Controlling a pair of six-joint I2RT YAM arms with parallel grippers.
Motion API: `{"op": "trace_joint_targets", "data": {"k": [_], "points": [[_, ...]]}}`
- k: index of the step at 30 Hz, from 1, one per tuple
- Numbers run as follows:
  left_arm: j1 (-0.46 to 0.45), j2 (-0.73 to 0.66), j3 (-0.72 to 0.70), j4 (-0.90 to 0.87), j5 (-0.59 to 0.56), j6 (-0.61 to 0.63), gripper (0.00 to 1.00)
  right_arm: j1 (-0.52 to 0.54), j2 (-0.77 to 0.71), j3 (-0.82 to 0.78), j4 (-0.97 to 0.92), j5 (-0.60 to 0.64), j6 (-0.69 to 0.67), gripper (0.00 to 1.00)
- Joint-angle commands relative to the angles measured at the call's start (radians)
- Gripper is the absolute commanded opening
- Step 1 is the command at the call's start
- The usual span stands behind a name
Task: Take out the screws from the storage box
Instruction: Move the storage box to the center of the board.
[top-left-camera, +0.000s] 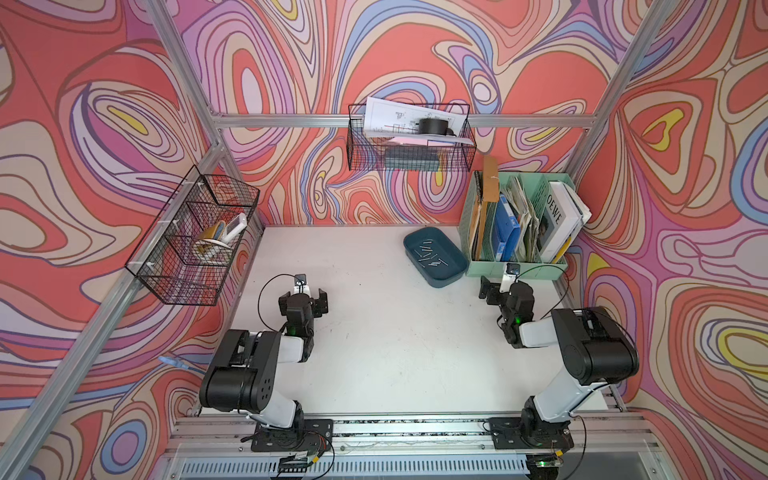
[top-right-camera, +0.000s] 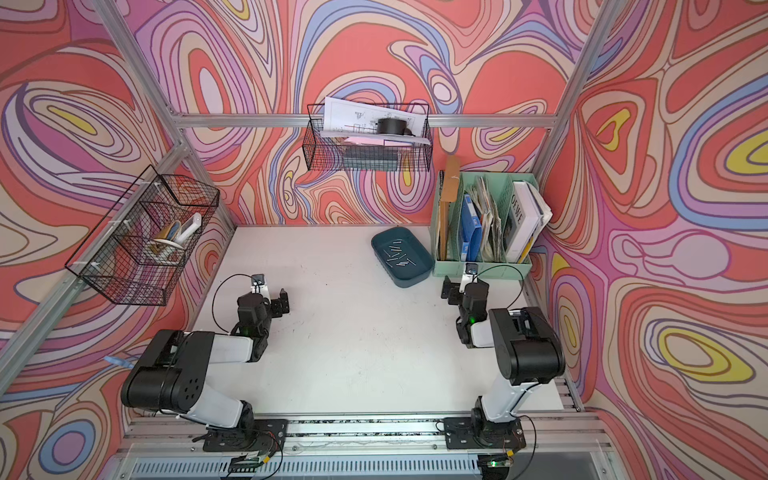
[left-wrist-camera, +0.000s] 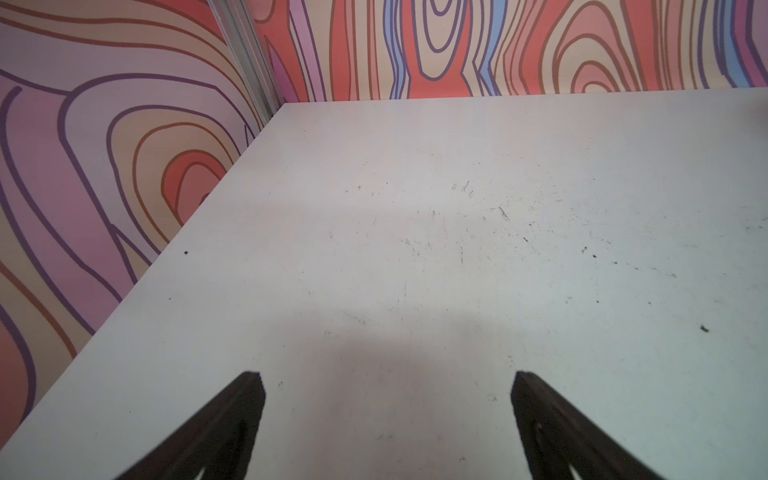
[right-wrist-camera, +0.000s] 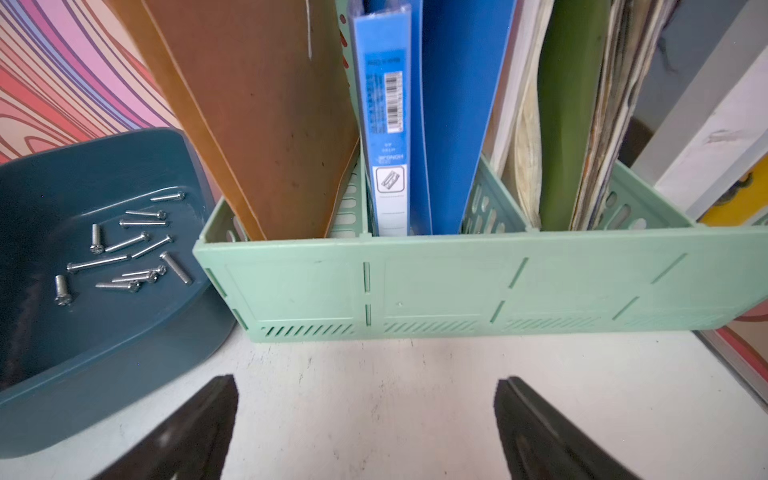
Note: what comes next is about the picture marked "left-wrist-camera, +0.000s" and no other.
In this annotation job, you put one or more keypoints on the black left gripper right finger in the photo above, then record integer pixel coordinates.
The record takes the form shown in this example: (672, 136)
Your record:
(560, 442)

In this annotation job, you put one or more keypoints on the aluminium frame post left rear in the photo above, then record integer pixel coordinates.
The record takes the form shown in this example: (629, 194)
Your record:
(250, 56)

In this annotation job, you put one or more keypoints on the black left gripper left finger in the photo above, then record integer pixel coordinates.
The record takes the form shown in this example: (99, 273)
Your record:
(215, 443)

